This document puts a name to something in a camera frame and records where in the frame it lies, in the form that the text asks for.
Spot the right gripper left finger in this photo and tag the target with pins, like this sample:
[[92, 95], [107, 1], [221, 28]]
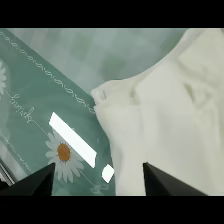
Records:
[[37, 184]]

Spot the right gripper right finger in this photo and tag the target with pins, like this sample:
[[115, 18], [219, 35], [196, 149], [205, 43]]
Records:
[[161, 184]]

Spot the white garment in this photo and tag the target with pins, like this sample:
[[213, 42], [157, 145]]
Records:
[[166, 126]]

